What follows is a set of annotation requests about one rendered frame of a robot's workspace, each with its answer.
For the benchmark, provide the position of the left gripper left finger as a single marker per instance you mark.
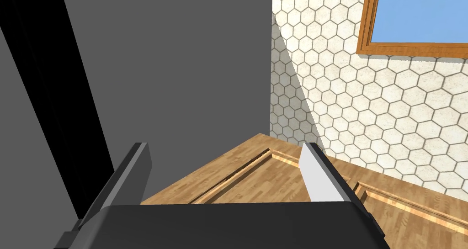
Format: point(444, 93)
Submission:
point(128, 179)

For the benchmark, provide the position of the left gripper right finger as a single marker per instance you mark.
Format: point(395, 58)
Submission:
point(321, 179)

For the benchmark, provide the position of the wooden cupboard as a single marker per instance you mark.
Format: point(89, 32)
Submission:
point(256, 176)

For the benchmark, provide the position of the grey fridge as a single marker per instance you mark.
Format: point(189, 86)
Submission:
point(175, 77)

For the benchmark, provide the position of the wooden framed window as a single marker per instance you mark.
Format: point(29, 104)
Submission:
point(416, 15)

